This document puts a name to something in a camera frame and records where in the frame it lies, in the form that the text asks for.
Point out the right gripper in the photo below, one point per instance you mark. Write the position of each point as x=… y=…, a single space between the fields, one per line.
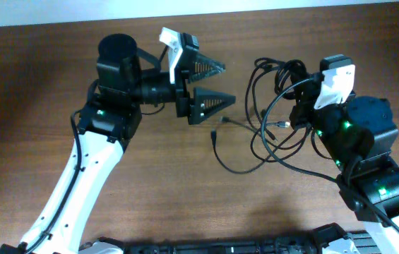
x=307 y=103

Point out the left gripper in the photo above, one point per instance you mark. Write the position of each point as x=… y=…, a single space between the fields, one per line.
x=182 y=99

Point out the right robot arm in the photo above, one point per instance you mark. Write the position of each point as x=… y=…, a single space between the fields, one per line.
x=358 y=133

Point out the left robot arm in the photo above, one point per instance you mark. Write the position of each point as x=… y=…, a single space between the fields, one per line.
x=128 y=77

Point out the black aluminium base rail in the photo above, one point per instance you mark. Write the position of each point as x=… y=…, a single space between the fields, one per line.
x=329 y=238

